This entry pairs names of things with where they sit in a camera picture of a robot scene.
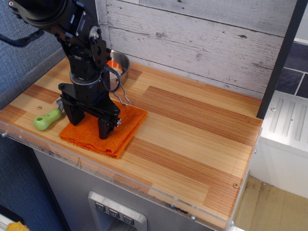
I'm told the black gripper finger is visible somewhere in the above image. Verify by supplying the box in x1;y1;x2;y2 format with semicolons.
62;100;85;126
98;116;120;140

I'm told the orange cloth napkin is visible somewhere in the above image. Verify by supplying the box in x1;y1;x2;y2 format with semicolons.
59;102;148;158

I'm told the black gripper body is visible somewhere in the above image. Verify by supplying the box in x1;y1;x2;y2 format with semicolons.
58;80;120;119

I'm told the dark vertical post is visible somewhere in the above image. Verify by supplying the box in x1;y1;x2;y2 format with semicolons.
257;0;308;119

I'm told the silver dispenser panel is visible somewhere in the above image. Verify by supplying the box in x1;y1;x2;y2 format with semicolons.
88;191;148;231

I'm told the orange white sushi toy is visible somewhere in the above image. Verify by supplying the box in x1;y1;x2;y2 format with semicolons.
107;60;123;74

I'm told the yellow object at corner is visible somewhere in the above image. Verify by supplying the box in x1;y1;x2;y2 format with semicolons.
6;222;30;231

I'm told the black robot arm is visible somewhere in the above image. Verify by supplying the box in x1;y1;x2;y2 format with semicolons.
0;0;121;139

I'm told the clear acrylic table edge guard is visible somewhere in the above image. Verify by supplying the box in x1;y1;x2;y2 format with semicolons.
0;115;259;231

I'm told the green handled grey spatula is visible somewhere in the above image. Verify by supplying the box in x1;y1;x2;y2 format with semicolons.
33;99;64;131

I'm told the white cabinet with ridged top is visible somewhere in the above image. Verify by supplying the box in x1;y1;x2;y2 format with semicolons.
249;91;308;198

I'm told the steel pan with wire handle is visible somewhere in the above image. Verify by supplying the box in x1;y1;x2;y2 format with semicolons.
107;50;130;106

